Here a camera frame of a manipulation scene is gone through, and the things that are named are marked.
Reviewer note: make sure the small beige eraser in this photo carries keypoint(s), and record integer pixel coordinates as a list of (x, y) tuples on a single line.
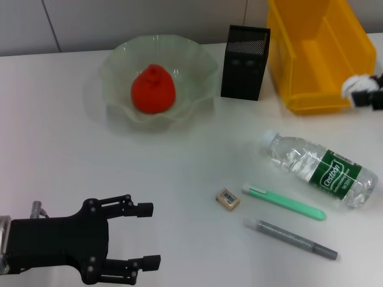
[(227, 199)]

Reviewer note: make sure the mint green pen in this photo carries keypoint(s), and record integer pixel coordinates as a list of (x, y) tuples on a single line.
[(284, 202)]

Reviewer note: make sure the white paper ball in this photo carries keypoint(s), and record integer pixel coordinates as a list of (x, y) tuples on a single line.
[(356, 85)]

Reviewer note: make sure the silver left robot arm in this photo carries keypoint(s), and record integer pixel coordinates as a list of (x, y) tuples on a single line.
[(4, 245)]

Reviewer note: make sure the black mesh pen holder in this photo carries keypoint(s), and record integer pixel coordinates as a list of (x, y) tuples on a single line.
[(242, 74)]

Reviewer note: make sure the yellow plastic storage bin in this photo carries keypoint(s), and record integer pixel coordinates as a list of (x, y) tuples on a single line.
[(317, 53)]

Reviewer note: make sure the orange knitted toy fruit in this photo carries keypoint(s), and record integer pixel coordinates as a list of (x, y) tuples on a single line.
[(154, 92)]

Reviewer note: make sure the pale green wavy glass bowl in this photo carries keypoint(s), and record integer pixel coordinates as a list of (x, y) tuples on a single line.
[(119, 71)]

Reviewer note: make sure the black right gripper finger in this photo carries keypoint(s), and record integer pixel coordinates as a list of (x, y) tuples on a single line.
[(377, 80), (363, 99)]

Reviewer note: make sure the clear green-label water bottle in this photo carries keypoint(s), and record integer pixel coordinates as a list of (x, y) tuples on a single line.
[(317, 167)]

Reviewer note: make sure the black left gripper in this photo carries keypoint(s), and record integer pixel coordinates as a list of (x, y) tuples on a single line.
[(60, 242)]

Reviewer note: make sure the grey marker pen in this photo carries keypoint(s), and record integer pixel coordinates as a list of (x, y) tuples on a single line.
[(287, 237)]

